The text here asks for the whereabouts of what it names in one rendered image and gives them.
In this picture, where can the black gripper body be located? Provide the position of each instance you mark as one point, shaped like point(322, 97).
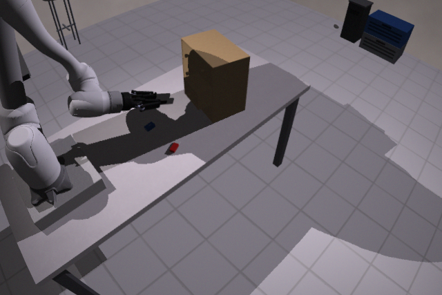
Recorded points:
point(129, 101)

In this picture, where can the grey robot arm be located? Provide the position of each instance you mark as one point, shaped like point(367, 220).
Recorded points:
point(26, 148)

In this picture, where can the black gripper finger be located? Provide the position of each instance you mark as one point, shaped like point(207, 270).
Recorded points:
point(150, 94)
point(148, 104)

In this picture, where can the dark blue nine-volt battery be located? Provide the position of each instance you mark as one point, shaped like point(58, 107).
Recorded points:
point(149, 126)

